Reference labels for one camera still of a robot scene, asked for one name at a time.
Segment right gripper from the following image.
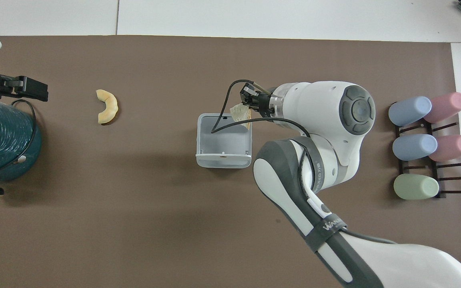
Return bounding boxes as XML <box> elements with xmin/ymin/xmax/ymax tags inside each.
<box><xmin>240</xmin><ymin>82</ymin><xmax>274</xmax><ymax>119</ymax></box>

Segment pale food piece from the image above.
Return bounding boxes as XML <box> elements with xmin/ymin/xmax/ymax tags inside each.
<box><xmin>230</xmin><ymin>103</ymin><xmax>252</xmax><ymax>130</ymax></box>

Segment small grey open bin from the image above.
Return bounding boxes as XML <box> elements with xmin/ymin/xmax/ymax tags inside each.
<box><xmin>196</xmin><ymin>113</ymin><xmax>254</xmax><ymax>169</ymax></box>

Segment half donut pastry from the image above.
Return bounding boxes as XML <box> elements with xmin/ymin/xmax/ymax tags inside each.
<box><xmin>96</xmin><ymin>89</ymin><xmax>120</xmax><ymax>125</ymax></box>

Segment blue plastic cup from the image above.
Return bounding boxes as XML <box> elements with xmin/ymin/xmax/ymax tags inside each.
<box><xmin>388</xmin><ymin>96</ymin><xmax>432</xmax><ymax>127</ymax></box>
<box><xmin>392</xmin><ymin>134</ymin><xmax>438</xmax><ymax>161</ymax></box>

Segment green plastic cup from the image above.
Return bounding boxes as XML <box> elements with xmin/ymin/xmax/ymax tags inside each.
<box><xmin>393</xmin><ymin>174</ymin><xmax>440</xmax><ymax>200</ymax></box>

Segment pink plastic cup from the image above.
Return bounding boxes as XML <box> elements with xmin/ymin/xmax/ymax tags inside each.
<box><xmin>423</xmin><ymin>92</ymin><xmax>461</xmax><ymax>124</ymax></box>
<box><xmin>429</xmin><ymin>134</ymin><xmax>461</xmax><ymax>162</ymax></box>

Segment black cup rack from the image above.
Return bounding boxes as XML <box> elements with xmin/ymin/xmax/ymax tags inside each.
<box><xmin>395</xmin><ymin>120</ymin><xmax>461</xmax><ymax>199</ymax></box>

